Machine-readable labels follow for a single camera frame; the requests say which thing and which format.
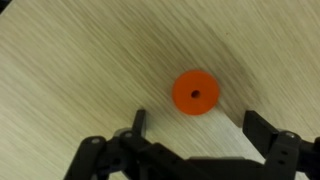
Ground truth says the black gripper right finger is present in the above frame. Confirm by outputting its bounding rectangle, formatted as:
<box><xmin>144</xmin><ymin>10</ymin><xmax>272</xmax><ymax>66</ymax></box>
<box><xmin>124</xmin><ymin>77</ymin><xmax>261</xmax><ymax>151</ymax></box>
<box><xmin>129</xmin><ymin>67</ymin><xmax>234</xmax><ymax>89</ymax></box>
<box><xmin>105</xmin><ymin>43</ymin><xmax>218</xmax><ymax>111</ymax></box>
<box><xmin>242</xmin><ymin>110</ymin><xmax>320</xmax><ymax>180</ymax></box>

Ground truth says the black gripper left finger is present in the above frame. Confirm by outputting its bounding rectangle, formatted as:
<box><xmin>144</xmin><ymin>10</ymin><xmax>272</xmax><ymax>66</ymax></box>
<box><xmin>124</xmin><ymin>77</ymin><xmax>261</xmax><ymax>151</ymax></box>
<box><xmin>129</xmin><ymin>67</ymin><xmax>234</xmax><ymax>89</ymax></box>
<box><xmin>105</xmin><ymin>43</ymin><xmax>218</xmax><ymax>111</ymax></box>
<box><xmin>63</xmin><ymin>108</ymin><xmax>188</xmax><ymax>180</ymax></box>

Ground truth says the orange wooden ring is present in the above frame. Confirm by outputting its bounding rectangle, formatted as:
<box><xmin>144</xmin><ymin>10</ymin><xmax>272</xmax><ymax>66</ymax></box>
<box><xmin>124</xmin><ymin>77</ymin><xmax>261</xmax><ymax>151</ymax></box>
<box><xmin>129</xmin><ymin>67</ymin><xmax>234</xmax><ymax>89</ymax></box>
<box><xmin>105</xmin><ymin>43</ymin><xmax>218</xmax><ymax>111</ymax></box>
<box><xmin>171</xmin><ymin>69</ymin><xmax>221</xmax><ymax>116</ymax></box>

